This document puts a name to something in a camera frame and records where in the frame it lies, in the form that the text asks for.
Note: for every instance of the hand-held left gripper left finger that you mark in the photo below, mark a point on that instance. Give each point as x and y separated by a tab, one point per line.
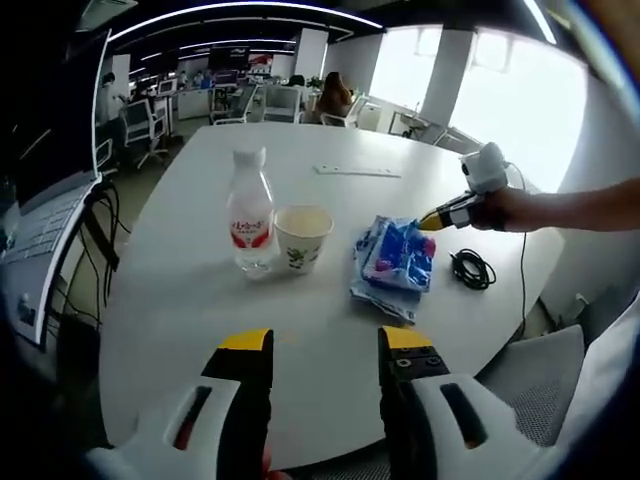
235	365

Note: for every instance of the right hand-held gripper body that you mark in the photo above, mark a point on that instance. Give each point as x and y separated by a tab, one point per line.
487	167

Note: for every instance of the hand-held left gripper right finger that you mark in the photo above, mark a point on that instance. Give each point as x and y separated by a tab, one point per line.
405	370

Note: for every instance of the blue tissue pack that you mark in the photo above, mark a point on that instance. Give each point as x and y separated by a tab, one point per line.
400	255

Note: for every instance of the clear bag with blue pad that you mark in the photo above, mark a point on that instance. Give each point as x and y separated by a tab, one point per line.
380	305

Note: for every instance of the white paper cup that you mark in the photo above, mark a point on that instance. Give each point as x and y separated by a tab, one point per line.
300	250

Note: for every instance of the clear plastic water bottle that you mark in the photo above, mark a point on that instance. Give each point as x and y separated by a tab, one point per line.
250	220

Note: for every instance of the person's right hand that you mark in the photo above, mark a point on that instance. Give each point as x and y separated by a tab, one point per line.
497	210

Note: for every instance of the person's left hand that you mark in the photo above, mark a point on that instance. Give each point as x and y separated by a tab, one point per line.
270	465

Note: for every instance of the large bright window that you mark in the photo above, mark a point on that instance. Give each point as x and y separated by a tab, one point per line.
405	70
525	110

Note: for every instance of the white table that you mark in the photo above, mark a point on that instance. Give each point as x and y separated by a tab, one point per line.
200	300

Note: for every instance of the white power strip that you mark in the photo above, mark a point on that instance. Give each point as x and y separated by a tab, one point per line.
357	171

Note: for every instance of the white mesh office chair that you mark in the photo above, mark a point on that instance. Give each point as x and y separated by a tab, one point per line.
282	102
357	112
235	102
140	120

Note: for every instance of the grey mesh office chair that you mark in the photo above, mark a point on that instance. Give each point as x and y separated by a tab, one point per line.
545	380

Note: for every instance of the green potted plant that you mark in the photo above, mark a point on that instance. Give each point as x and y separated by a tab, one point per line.
315	82

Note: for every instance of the person's white shirt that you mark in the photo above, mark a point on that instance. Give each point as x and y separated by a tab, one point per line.
605	390

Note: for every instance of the silver laptop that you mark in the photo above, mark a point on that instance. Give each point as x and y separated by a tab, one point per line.
45	225

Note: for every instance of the dark wall display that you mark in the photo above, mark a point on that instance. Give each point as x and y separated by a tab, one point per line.
230	56

